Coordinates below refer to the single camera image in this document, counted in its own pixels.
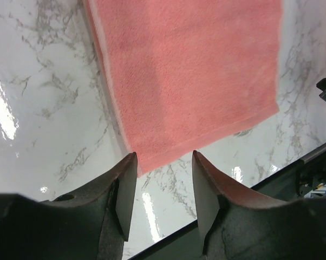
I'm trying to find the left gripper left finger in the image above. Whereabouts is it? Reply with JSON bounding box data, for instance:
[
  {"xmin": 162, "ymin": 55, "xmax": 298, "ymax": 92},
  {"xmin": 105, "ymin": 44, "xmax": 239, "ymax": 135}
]
[{"xmin": 38, "ymin": 151, "xmax": 138, "ymax": 242}]

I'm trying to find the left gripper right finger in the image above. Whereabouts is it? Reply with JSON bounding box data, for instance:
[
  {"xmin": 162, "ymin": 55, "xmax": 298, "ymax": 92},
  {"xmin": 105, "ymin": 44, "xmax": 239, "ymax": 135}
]
[{"xmin": 192, "ymin": 149, "xmax": 296, "ymax": 255}]

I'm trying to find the pink printed towel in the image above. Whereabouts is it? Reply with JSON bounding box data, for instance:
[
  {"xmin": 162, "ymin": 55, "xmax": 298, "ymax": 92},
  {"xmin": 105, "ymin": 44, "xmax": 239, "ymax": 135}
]
[{"xmin": 83, "ymin": 1, "xmax": 283, "ymax": 176}]

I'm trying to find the aluminium frame rail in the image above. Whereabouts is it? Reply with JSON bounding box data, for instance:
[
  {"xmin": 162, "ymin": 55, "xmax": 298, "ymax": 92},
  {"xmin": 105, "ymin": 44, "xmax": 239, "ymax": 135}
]
[{"xmin": 301, "ymin": 143, "xmax": 326, "ymax": 163}]

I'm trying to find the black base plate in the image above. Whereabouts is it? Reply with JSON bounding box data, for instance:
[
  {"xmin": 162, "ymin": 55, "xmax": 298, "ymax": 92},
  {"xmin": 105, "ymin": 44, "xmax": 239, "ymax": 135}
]
[{"xmin": 136, "ymin": 161, "xmax": 326, "ymax": 259}]

